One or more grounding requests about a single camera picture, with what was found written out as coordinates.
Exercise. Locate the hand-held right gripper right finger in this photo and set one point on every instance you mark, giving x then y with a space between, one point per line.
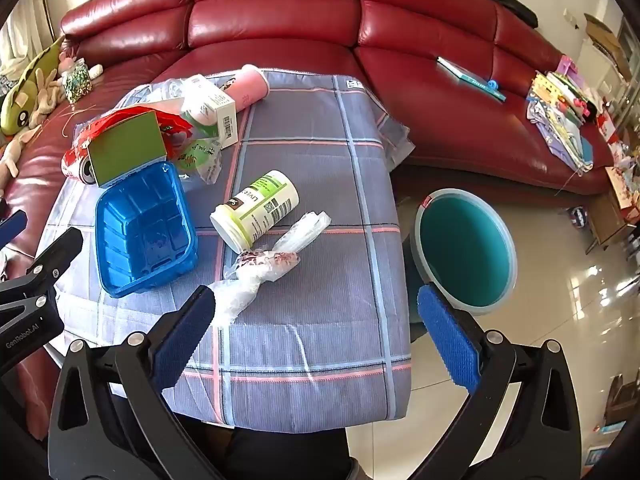
447 340

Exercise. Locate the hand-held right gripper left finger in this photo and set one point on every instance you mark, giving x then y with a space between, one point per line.
185 340

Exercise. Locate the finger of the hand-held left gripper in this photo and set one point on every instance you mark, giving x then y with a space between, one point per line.
12 226
57 252

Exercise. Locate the metal drink can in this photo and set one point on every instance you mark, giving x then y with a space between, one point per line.
86 172

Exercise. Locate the blue plastic tray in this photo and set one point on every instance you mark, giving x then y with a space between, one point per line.
145 230

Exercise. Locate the teal trash bin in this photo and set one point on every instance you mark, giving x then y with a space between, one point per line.
460 245

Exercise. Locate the clear plastic bag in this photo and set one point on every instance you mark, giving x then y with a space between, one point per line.
260 265

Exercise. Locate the red snack wrapper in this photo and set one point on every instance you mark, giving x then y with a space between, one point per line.
80 142

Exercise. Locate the olive green carton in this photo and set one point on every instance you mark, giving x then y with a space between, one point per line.
125 150

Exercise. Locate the white bottle with green label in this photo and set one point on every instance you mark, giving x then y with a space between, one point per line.
255 210

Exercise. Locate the clear green snack packet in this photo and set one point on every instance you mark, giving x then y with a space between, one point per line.
200 155

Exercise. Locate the clear bottle with blue label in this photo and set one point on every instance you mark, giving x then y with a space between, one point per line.
172 89

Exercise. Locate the white and green medicine box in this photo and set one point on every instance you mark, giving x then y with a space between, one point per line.
210 97

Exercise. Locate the pink paper cup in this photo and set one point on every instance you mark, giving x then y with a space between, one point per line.
245 87

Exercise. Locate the green plush toy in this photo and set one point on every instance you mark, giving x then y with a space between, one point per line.
25 95

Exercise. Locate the pink plush rabbit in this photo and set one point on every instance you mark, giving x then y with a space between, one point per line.
47 97

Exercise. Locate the person's dark trousers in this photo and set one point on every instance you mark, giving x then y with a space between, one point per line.
285 452

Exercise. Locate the jar of colourful beads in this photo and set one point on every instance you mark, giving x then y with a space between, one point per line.
76 85

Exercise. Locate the small white cloth roll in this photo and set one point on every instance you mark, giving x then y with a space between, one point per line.
95 71

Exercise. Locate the small ball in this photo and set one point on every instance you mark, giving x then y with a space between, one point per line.
576 216

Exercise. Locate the grey plaid cloth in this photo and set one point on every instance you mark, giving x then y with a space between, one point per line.
310 200

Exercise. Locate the white curtain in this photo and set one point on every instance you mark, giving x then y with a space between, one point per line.
20 25

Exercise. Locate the printed cardboard box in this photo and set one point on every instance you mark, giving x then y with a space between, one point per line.
612 210

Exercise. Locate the pile of colourful books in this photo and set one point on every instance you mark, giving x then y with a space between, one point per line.
560 110

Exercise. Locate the teal book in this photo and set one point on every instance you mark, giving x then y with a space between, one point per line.
465 76

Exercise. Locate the red leather sofa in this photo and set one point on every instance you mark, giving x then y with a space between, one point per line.
280 15

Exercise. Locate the open cardboard box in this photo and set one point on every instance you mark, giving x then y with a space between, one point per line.
600 40

